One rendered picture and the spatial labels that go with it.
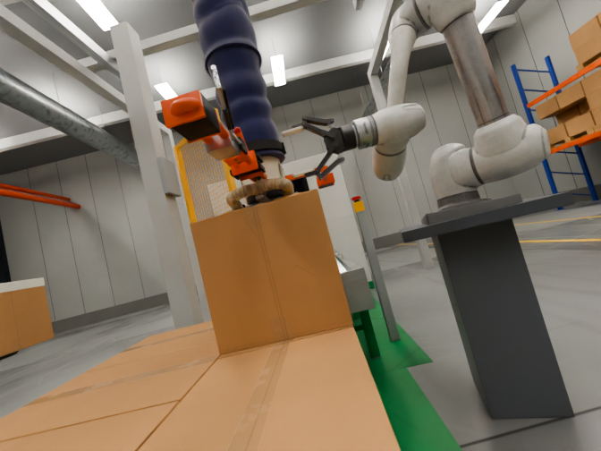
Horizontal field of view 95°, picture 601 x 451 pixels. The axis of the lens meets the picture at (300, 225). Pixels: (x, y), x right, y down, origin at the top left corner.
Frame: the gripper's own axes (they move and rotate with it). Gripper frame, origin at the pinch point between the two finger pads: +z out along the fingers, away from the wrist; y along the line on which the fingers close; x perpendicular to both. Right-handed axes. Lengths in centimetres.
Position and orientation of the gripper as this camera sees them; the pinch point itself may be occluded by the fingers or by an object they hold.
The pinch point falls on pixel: (291, 154)
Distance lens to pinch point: 89.0
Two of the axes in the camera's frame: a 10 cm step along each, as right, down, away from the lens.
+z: -9.6, 2.6, 0.7
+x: 0.8, 0.5, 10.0
